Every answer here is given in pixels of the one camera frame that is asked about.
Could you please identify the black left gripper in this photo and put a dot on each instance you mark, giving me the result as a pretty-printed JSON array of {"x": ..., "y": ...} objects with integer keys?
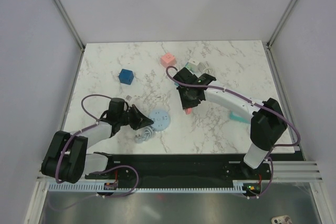
[{"x": 140, "y": 120}]

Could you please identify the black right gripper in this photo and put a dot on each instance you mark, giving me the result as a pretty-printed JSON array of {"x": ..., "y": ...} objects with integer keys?
[{"x": 185, "y": 104}]

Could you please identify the pink plug adapter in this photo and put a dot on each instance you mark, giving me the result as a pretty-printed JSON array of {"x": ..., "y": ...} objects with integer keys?
[{"x": 188, "y": 111}]

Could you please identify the green cube plug adapter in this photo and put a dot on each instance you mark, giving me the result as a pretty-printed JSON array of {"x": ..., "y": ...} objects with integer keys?
[{"x": 188, "y": 66}]

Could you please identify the pink cube socket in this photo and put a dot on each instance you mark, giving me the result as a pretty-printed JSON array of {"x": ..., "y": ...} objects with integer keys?
[{"x": 168, "y": 60}]

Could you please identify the blue cube socket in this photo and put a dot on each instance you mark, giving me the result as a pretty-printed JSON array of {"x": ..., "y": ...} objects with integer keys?
[{"x": 126, "y": 76}]

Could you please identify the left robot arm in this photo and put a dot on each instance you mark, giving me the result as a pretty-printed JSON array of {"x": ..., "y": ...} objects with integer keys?
[{"x": 66, "y": 157}]

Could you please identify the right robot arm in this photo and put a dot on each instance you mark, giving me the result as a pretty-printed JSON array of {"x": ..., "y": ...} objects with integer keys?
[{"x": 267, "y": 123}]

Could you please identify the light blue round socket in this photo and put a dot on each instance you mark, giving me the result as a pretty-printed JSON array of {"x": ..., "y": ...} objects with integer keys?
[{"x": 161, "y": 120}]

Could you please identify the white cube socket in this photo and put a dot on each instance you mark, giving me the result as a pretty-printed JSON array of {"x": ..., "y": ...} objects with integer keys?
[{"x": 195, "y": 64}]

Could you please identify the teal wedge-shaped socket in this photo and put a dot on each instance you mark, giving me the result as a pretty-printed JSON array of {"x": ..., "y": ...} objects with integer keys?
[{"x": 235, "y": 117}]

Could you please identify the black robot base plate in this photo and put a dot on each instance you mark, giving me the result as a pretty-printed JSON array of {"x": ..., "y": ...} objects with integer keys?
[{"x": 181, "y": 170}]

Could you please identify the white slotted cable duct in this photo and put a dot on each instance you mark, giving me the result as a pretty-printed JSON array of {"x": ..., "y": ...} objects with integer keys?
[{"x": 103, "y": 187}]

